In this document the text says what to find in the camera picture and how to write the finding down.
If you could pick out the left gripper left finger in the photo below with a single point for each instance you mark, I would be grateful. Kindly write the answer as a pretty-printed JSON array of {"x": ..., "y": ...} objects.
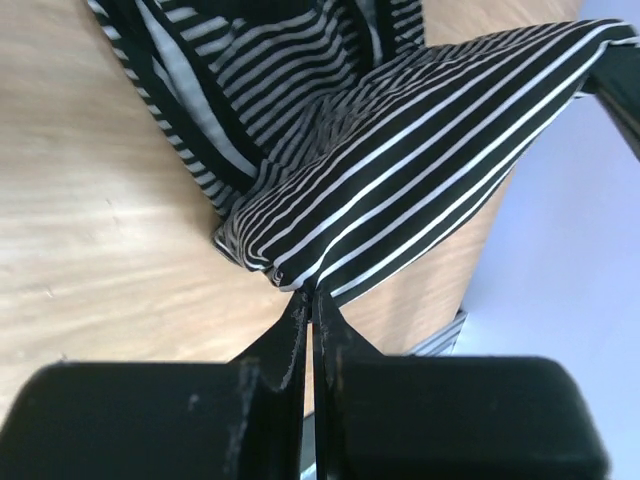
[{"x": 103, "y": 420}]

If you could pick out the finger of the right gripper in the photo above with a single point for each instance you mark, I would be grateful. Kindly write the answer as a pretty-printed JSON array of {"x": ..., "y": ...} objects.
[{"x": 613, "y": 78}]

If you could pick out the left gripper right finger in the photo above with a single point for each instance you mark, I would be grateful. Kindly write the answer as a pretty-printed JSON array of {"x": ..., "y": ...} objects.
[{"x": 444, "y": 417}]

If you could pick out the black white striped tank top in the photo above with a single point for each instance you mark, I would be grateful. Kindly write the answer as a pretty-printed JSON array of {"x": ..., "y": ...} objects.
[{"x": 335, "y": 145}]

